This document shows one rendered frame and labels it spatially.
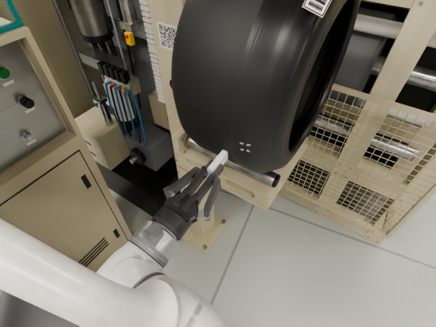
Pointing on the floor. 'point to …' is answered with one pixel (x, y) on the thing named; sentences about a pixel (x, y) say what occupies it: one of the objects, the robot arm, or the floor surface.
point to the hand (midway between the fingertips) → (217, 163)
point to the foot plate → (204, 244)
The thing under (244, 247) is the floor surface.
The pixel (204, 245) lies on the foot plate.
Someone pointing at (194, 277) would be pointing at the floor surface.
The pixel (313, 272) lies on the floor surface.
